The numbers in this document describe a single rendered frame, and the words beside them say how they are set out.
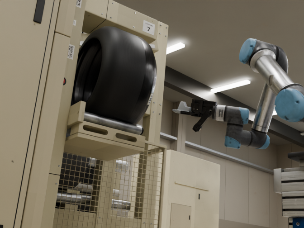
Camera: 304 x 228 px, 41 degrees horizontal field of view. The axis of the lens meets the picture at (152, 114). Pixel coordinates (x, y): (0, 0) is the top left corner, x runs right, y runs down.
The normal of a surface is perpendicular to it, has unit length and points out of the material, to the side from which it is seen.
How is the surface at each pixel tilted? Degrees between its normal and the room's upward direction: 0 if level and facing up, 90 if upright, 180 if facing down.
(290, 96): 96
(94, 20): 180
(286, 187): 90
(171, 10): 180
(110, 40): 72
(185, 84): 90
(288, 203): 90
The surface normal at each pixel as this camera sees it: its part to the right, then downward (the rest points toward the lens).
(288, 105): -0.89, -0.11
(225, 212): 0.68, -0.18
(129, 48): 0.56, -0.49
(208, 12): -0.08, 0.95
